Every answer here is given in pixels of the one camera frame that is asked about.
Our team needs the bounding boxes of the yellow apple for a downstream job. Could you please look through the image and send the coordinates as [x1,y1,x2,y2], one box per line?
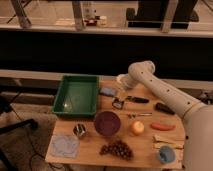
[130,121,145,136]

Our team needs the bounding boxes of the blue sponge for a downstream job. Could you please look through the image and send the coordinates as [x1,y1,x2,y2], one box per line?
[99,87,117,97]

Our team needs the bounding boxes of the small metal cup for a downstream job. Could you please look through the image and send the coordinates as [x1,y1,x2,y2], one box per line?
[73,123,86,138]

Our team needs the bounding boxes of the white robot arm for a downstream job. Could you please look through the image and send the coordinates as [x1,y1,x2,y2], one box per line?
[117,61,213,171]

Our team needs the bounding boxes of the green plastic tray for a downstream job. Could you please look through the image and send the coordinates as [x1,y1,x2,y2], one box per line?
[52,76,99,118]

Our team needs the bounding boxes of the purple bowl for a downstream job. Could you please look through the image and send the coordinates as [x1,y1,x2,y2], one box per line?
[94,111,121,137]

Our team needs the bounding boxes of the bunch of dark grapes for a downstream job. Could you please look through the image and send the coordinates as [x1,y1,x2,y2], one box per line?
[99,140,133,160]

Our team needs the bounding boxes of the black rectangular block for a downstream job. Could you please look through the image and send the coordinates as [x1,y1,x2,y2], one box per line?
[155,103,174,115]

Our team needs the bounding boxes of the metal fork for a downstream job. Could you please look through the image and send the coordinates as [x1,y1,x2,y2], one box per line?
[127,113,152,119]

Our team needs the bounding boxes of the black handled knife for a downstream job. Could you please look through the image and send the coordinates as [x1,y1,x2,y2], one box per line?
[126,96,149,103]

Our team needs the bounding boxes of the yellow wooden block pieces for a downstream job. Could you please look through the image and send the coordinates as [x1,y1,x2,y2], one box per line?
[153,135,184,149]

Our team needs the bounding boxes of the small black square container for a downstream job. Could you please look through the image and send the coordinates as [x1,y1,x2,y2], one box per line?
[112,98,124,109]

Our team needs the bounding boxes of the orange carrot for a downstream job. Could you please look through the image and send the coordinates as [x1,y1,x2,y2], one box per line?
[150,123,176,131]

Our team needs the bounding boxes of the black chair base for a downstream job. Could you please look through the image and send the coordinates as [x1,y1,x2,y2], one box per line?
[0,96,38,135]

